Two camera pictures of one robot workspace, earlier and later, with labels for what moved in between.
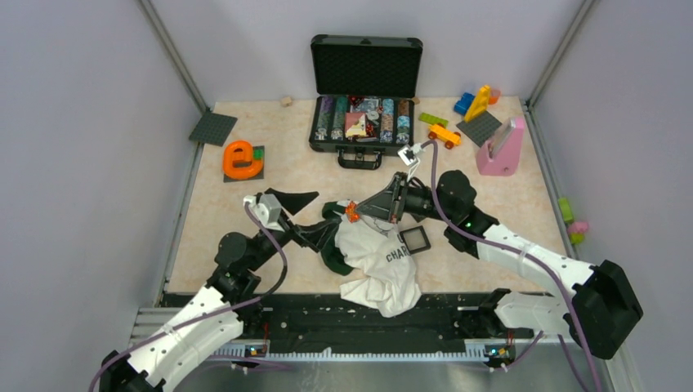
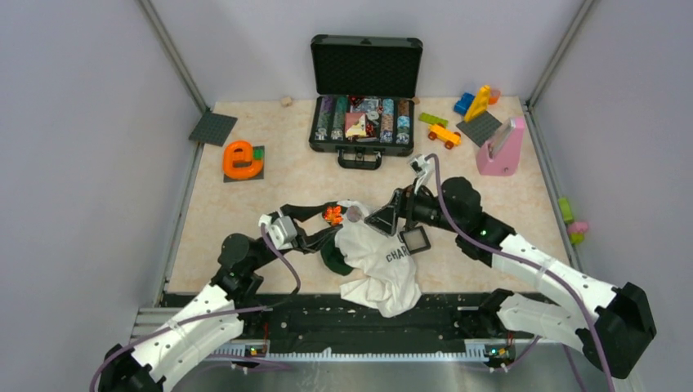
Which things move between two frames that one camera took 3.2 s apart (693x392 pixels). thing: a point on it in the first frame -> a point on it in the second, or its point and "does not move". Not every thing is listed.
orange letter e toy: (238, 161) does not move
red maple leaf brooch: (351, 211) -> (333, 214)
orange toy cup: (494, 97) does not move
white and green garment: (374, 251) does not move
